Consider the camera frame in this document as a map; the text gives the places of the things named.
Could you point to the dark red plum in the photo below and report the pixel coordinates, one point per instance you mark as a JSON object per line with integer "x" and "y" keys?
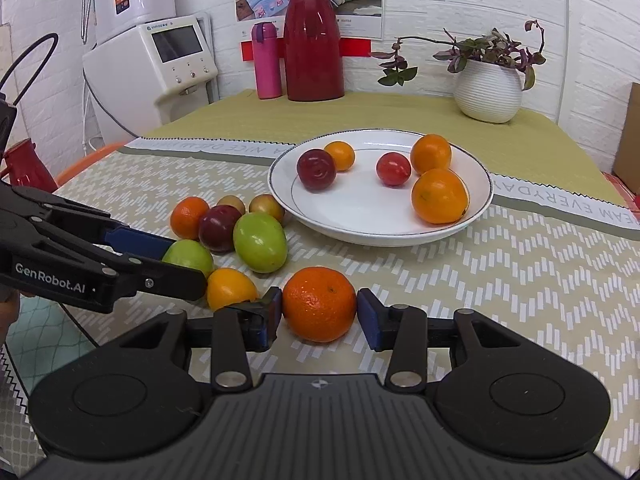
{"x": 219, "y": 228}
{"x": 316, "y": 170}

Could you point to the yellow-red plum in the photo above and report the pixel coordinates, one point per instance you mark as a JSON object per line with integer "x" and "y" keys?
{"x": 267, "y": 208}

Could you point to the cardboard box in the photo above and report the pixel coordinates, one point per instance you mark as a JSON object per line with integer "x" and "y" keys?
{"x": 630, "y": 135}

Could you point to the red patterned packet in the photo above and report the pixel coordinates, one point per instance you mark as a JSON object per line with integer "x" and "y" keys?
{"x": 622, "y": 190}

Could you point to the small orange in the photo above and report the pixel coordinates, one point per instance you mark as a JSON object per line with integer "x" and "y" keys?
{"x": 341, "y": 155}

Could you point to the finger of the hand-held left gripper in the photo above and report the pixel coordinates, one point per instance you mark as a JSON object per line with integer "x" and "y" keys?
{"x": 75, "y": 280}
{"x": 140, "y": 243}

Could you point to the red thermos jug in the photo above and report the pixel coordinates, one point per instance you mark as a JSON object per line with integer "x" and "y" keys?
{"x": 312, "y": 40}

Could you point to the white porcelain plate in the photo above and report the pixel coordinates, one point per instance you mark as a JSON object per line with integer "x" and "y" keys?
{"x": 360, "y": 210}

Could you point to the pink water bottle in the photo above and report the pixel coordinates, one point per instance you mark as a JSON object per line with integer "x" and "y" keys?
{"x": 266, "y": 62}

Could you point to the purple plant in white pot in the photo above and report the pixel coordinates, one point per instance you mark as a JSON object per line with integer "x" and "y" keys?
{"x": 487, "y": 92}

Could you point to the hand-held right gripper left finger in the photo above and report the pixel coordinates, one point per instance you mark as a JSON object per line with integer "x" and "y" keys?
{"x": 272, "y": 317}

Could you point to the small yellow-brown plum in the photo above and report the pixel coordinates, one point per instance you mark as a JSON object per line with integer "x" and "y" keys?
{"x": 231, "y": 203}

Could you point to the red wall banner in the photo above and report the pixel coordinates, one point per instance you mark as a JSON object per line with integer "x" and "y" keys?
{"x": 357, "y": 49}

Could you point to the green apple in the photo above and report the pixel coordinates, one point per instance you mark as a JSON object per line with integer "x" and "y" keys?
{"x": 260, "y": 242}
{"x": 189, "y": 258}

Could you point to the yellowish orange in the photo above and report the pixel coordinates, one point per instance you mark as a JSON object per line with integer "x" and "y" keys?
{"x": 231, "y": 290}

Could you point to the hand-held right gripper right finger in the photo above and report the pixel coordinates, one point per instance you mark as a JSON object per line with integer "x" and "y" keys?
{"x": 367, "y": 322}

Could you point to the white appliance with screen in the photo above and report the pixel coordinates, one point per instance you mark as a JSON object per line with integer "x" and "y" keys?
{"x": 130, "y": 80}

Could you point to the large orange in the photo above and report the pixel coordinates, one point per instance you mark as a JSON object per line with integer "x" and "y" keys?
{"x": 431, "y": 154}
{"x": 440, "y": 196}

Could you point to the reddish orange tangerine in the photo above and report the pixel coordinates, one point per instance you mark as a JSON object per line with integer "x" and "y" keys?
{"x": 319, "y": 305}
{"x": 189, "y": 217}

